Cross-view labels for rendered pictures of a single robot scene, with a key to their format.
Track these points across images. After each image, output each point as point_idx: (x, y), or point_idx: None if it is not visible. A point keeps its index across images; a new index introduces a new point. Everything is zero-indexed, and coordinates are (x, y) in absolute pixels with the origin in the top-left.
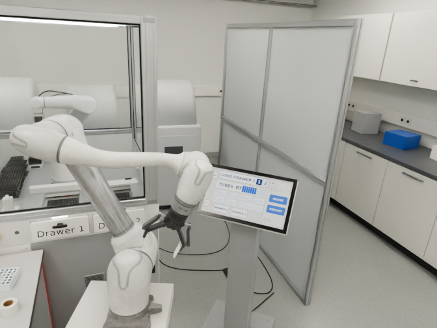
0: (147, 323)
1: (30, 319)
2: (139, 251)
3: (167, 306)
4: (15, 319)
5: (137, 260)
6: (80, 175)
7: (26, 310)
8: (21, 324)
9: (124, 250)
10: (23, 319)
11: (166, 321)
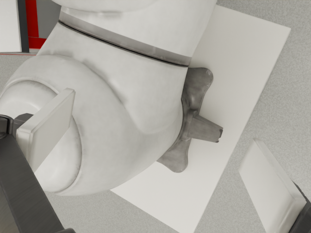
0: (178, 165)
1: (17, 25)
2: (75, 113)
3: (241, 121)
4: (1, 19)
5: (62, 180)
6: None
7: (9, 0)
8: (9, 32)
9: (14, 104)
10: (9, 20)
11: (223, 167)
